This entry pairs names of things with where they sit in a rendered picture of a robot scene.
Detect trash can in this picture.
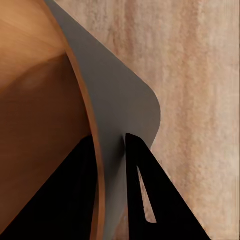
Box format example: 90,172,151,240
0,0,161,240

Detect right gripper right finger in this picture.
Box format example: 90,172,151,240
125,133,211,240

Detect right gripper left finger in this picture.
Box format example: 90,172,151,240
0,135,98,240

